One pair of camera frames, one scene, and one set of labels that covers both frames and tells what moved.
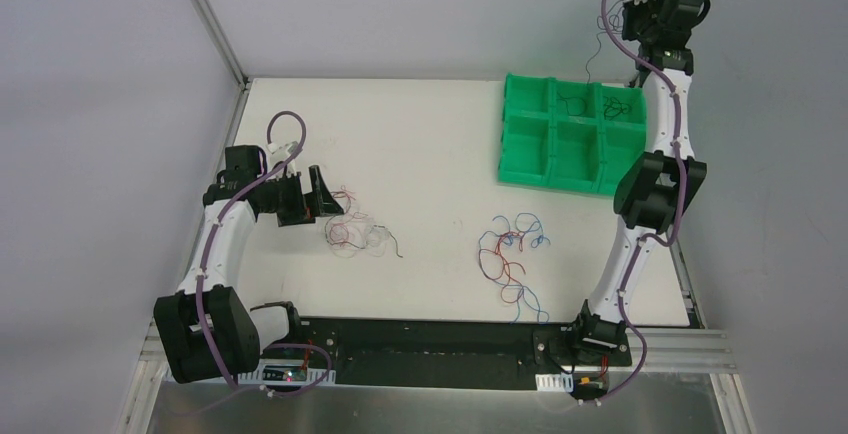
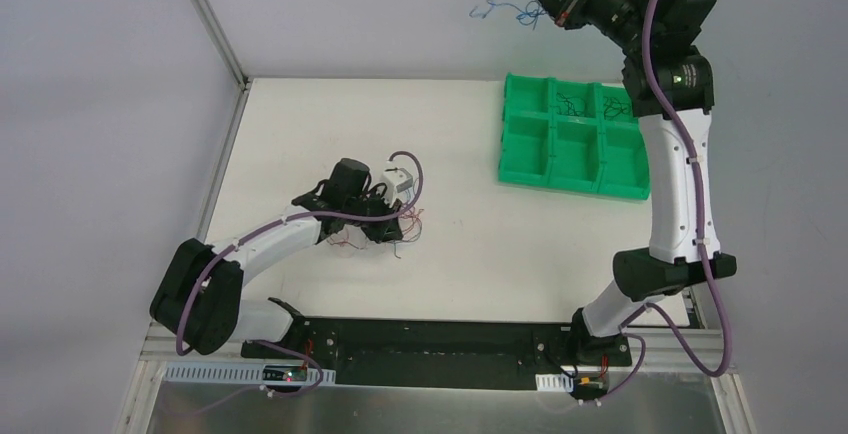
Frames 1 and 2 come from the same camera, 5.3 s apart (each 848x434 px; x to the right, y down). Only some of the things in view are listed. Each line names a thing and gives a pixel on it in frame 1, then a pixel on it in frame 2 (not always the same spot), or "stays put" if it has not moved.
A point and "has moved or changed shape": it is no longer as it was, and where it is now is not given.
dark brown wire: [614, 108] stays put
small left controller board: [284, 373] stays put
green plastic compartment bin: [569, 134] stays put
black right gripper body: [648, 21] -> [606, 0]
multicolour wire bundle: [349, 232] has moved or changed shape
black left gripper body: [295, 200] -> [382, 220]
